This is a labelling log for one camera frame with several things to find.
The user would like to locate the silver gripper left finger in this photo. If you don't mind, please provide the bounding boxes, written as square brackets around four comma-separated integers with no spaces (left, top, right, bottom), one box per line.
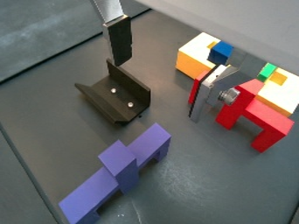
[89,0,132,67]

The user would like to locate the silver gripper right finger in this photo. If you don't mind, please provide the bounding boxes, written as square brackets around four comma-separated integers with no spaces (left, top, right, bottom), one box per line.
[189,65,249,122]

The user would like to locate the purple three-legged block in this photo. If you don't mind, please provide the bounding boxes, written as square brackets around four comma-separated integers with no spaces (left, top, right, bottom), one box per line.
[58,123,172,224]

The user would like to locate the yellow slotted board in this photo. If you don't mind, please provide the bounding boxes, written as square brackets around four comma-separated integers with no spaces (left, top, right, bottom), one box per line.
[175,32,299,116]

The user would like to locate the blue bar block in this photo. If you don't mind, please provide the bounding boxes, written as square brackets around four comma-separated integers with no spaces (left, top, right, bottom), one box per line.
[208,41,233,65]

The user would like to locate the green bar block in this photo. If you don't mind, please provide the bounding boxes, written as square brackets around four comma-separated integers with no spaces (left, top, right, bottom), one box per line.
[256,63,276,82]

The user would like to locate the red three-legged block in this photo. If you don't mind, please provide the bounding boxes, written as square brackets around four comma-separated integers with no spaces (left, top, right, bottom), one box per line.
[188,71,295,152]

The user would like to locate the black angled bracket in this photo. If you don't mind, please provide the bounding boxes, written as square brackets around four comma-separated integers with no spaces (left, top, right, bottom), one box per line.
[74,59,151,124]

